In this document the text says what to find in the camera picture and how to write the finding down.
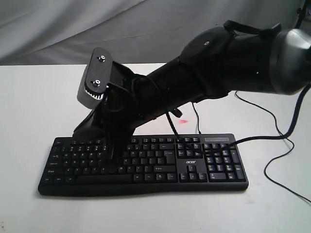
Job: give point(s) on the black tripod stand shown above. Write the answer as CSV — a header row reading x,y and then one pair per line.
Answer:
x,y
301,13

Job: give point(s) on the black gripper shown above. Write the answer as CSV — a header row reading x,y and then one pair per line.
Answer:
x,y
130,100

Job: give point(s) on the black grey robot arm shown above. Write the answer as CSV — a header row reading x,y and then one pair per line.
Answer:
x,y
233,57

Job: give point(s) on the black acer keyboard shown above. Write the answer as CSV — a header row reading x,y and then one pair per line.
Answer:
x,y
149,164

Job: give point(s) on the grey backdrop cloth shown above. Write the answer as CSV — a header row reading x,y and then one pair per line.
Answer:
x,y
65,32

